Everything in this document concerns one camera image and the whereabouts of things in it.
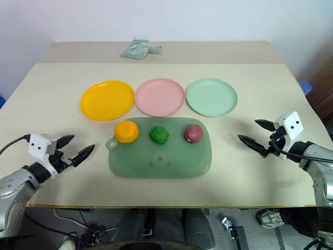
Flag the blue stool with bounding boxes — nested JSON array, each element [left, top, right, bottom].
[[298, 79, 312, 96]]

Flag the pink plate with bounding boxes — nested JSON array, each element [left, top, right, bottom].
[[135, 77, 186, 117]]

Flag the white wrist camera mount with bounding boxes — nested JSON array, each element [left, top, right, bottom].
[[28, 133, 59, 179], [273, 111, 305, 160]]

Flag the green plastic bag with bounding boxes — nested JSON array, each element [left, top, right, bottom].
[[119, 36, 163, 60]]

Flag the grey sneaker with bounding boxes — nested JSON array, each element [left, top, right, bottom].
[[256, 209, 285, 229]]

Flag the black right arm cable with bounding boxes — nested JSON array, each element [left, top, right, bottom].
[[269, 140, 333, 164]]

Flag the black caster frame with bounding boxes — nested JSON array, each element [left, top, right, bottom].
[[221, 216, 247, 250]]

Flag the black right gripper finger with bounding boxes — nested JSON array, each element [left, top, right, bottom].
[[237, 134, 267, 156], [254, 119, 275, 133]]

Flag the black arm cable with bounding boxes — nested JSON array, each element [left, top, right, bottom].
[[269, 140, 333, 164], [0, 134, 32, 157]]

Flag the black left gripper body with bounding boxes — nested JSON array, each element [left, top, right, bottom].
[[47, 148, 76, 174]]

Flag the green toy vegetable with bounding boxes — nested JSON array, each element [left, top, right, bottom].
[[149, 126, 170, 145]]

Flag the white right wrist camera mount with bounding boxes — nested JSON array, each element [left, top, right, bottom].
[[273, 111, 305, 160]]

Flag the dark rounded robot legs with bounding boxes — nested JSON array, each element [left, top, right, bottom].
[[103, 208, 216, 250]]

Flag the green translucent cutting board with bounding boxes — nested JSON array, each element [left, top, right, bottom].
[[106, 116, 213, 179]]

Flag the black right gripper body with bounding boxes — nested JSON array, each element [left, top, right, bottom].
[[261, 124, 287, 158]]

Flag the dark red fruit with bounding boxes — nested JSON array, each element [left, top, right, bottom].
[[184, 124, 204, 144]]

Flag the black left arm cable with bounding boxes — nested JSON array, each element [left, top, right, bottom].
[[0, 134, 32, 157]]

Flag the white floor cable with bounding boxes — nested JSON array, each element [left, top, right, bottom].
[[53, 208, 118, 234]]

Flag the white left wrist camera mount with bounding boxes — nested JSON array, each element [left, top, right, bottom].
[[28, 133, 59, 179]]

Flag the orange fruit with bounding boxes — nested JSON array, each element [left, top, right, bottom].
[[114, 120, 139, 144]]

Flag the light green plate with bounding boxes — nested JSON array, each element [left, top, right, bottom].
[[185, 77, 238, 118]]

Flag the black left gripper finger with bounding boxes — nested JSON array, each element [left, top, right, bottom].
[[56, 134, 75, 150], [70, 144, 96, 168]]

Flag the yellow plate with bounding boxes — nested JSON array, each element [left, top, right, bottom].
[[80, 80, 135, 122]]

